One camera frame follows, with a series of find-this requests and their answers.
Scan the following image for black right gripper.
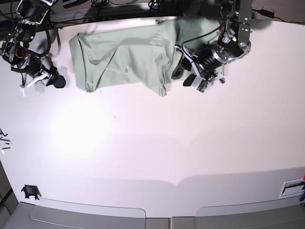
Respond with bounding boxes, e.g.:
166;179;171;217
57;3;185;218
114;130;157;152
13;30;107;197
22;66;66;89

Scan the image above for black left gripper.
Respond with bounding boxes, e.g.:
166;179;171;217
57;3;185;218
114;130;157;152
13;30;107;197
172;44;226;87

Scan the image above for light green T-shirt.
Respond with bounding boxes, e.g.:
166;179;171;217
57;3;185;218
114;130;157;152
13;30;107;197
69;18;220;96

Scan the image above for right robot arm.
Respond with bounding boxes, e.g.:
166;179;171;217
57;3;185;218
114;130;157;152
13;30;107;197
0;0;66;90

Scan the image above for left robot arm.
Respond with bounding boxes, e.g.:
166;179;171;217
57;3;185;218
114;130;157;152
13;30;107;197
172;0;252;93

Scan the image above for black hex keys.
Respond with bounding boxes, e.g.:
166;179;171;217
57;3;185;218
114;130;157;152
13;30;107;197
0;129;12;155

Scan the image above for black table clamp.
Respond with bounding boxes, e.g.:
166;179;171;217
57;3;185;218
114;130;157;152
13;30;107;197
21;185;41;200

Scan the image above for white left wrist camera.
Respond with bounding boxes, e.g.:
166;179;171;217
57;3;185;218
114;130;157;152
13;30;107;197
192;77;213;93

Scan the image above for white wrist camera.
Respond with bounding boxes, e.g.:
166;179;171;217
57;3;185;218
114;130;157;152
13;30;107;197
192;77;213;93
19;85;32;97

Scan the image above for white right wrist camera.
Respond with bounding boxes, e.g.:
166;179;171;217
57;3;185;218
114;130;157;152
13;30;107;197
19;85;32;97

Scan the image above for black power adapter cable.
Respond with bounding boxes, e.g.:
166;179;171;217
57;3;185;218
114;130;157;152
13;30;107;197
252;9;305;24

